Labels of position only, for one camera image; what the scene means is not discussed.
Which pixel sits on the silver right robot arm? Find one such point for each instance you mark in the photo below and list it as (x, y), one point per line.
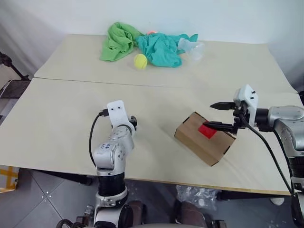
(285, 118)

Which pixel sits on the white and yellow carton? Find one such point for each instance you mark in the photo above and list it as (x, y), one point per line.
(8, 178)

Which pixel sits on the brown cardboard box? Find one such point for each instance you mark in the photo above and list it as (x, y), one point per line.
(202, 147)

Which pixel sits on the red tape strip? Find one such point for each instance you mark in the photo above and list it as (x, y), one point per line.
(207, 132)

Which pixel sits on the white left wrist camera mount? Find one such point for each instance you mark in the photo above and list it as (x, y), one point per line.
(117, 114)

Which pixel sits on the black table frame bar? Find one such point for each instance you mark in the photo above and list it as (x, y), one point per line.
(249, 196)

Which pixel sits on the clear plastic cup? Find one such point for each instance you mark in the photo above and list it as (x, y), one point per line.
(196, 51)

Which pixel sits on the light green cloth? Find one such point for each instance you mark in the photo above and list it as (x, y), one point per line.
(116, 45)

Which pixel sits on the clear plastic bag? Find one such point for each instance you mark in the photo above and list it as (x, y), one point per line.
(197, 197)

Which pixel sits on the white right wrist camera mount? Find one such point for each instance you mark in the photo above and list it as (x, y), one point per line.
(248, 95)

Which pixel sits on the small orange ball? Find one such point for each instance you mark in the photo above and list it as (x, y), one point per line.
(151, 32)

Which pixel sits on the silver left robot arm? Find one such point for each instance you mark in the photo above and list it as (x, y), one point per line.
(114, 147)

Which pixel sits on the white rounded object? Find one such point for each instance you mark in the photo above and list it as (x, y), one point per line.
(277, 200)

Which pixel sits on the dark brown rounded shape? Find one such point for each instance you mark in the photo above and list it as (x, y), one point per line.
(190, 211)
(137, 212)

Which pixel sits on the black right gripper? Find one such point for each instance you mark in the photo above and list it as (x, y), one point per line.
(240, 117)

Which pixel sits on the yellow tennis ball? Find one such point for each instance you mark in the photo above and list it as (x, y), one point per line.
(140, 61)

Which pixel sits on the teal cloth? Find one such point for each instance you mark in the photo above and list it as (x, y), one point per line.
(159, 50)

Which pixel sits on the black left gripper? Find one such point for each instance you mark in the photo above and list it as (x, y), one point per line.
(134, 122)

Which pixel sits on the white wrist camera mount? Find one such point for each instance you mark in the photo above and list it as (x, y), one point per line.
(248, 95)
(117, 114)

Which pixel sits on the black tripod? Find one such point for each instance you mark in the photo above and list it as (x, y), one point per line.
(14, 67)

